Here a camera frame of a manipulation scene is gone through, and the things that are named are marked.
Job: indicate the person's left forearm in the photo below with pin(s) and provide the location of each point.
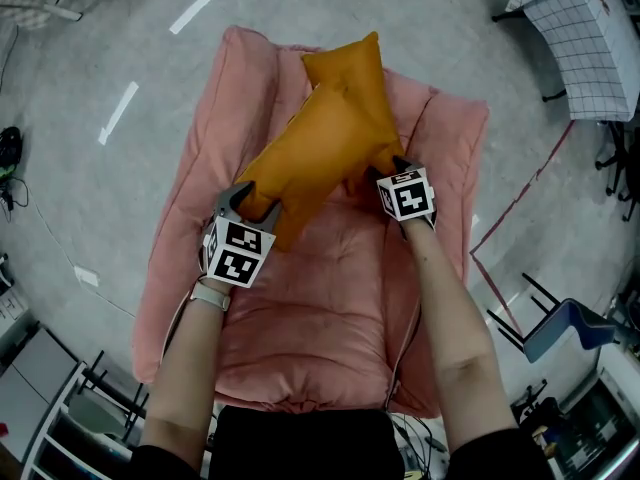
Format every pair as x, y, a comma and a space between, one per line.
185, 368

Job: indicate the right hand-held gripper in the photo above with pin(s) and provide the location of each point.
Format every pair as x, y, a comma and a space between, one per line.
410, 198

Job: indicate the person's right forearm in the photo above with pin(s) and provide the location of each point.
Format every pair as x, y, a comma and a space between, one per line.
450, 328

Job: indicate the black and green helmet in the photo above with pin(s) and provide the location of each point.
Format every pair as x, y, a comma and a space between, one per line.
10, 148

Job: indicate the small orange brown toy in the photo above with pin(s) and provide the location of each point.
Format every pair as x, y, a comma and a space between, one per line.
605, 5

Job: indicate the table with white grid cloth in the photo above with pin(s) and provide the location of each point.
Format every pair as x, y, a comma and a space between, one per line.
590, 58

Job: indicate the white cabinet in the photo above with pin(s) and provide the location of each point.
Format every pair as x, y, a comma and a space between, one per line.
30, 378

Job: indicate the black office chair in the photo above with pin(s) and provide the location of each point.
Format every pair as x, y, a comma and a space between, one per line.
622, 168

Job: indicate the person's black shirt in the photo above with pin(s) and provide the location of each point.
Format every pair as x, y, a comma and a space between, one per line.
305, 443

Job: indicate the blue chair with black legs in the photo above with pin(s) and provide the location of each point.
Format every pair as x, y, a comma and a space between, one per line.
565, 328

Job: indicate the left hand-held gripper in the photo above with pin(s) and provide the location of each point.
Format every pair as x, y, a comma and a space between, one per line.
235, 263

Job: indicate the pink quilted duvet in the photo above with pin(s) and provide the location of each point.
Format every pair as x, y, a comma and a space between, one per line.
310, 318

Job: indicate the white metal rack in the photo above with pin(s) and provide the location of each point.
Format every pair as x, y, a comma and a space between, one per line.
50, 420

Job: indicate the beige wristband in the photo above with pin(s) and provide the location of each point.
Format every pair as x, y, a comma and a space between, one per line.
210, 296

